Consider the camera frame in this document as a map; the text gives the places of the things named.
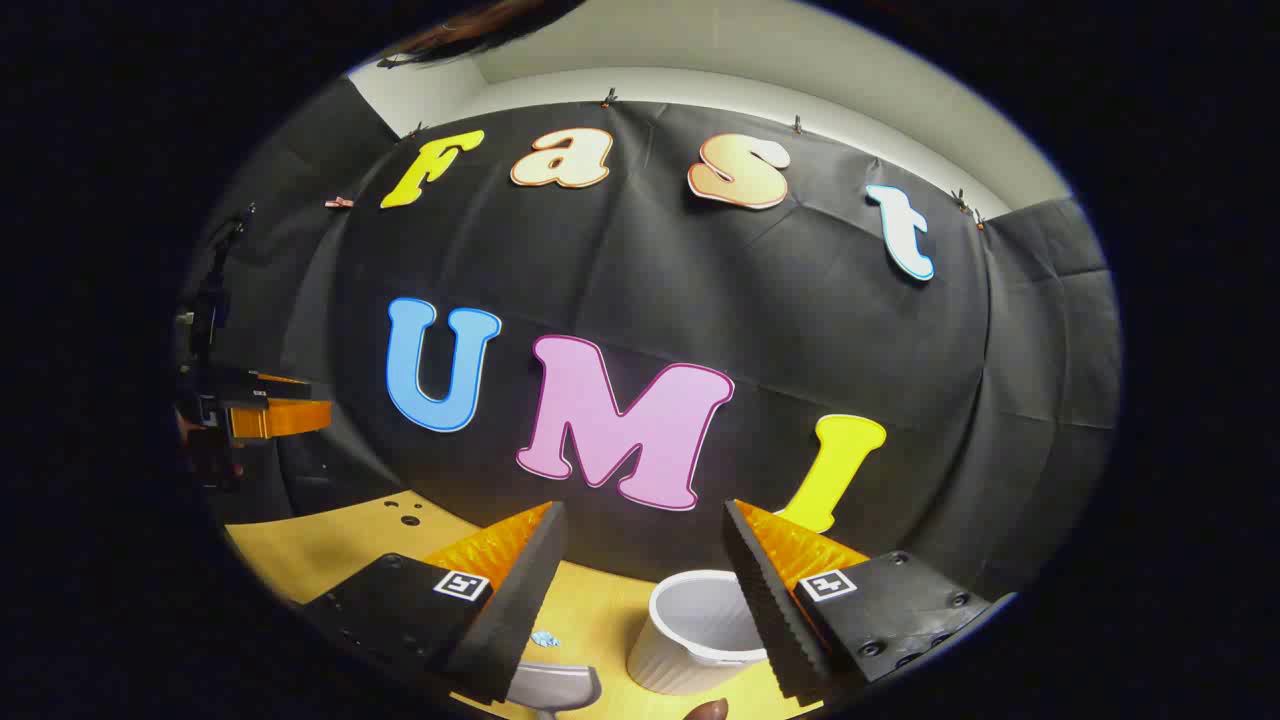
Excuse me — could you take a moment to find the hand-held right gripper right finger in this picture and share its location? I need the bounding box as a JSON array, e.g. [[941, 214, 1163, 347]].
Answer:
[[722, 498, 991, 703]]

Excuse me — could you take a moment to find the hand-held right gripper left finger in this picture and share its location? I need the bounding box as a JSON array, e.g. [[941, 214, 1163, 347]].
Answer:
[[300, 502, 569, 704]]

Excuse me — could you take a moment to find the grey plastic dustpan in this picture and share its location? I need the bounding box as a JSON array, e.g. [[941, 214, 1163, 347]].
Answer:
[[503, 661, 603, 719]]

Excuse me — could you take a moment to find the white ribbed garbage bin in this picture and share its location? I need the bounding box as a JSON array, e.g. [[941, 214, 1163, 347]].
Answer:
[[626, 569, 773, 697]]

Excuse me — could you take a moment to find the wooden desktop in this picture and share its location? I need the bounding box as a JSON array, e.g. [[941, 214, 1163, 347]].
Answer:
[[222, 488, 826, 720]]

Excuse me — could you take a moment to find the black backdrop cloth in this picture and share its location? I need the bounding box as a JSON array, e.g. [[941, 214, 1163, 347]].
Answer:
[[185, 75, 1123, 606]]

